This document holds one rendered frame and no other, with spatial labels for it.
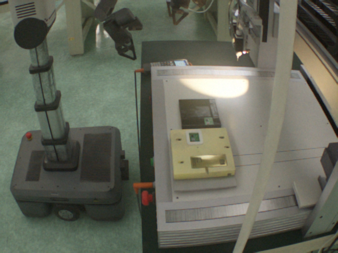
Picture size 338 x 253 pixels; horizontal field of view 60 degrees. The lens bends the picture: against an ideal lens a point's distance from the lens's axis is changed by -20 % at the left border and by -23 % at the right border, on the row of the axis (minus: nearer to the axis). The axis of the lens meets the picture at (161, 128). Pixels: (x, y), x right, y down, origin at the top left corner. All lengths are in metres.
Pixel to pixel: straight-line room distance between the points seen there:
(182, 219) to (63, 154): 1.04
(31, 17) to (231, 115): 0.84
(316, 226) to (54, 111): 1.24
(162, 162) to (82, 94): 1.86
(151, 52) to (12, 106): 1.58
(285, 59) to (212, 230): 0.52
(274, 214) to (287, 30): 0.56
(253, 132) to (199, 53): 0.69
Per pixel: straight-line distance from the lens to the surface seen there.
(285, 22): 0.44
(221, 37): 3.29
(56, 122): 1.66
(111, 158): 1.84
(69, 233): 1.89
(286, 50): 0.45
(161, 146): 1.02
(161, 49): 1.70
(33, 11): 1.34
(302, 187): 0.94
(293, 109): 1.24
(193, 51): 1.69
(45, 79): 1.54
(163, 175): 0.94
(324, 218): 0.94
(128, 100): 2.63
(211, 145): 0.97
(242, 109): 1.17
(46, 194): 1.77
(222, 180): 0.92
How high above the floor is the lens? 1.56
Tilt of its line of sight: 41 degrees down
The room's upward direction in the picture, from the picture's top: 1 degrees counter-clockwise
